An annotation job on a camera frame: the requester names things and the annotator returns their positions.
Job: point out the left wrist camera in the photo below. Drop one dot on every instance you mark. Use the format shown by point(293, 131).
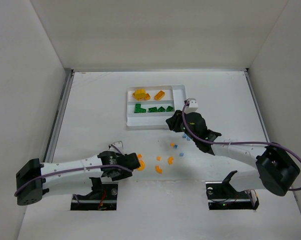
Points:
point(116, 147)

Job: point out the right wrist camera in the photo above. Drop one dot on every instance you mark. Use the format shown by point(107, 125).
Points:
point(191, 105)

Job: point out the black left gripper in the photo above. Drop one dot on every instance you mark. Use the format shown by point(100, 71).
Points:
point(131, 161)

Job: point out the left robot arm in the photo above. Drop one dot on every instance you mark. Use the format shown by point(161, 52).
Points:
point(83, 178)

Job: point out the white divided sorting tray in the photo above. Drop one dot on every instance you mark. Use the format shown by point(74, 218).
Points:
point(175, 95)

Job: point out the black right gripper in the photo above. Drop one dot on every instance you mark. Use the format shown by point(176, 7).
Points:
point(175, 121)

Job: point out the orange curved lego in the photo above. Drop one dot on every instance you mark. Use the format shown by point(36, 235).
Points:
point(170, 160)
point(158, 169)

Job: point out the yellow long lego brick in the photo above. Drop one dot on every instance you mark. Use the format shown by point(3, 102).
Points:
point(159, 95)

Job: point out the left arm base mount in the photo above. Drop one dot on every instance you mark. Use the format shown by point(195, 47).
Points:
point(102, 196)

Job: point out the orange round lego piece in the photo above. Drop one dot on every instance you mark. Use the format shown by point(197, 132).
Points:
point(142, 165)

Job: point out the orange curved lego right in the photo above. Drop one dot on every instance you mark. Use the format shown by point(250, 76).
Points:
point(170, 160)

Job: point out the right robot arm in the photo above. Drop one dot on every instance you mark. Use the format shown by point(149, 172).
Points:
point(274, 169)

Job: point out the green square lego brick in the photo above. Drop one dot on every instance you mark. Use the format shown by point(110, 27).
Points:
point(161, 109)

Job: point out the yellow square lego brick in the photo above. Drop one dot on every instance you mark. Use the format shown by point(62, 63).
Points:
point(147, 97)

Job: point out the orange curved lego middle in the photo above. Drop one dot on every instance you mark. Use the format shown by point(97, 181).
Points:
point(158, 169)

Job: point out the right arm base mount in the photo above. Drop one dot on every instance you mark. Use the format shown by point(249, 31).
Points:
point(222, 196)

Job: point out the orange round figure piece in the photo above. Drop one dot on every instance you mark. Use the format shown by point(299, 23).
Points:
point(139, 94)

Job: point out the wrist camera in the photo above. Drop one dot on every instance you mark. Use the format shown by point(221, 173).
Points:
point(116, 147)
point(191, 105)

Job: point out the green long lego brick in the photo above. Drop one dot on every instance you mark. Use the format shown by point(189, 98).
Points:
point(152, 109)

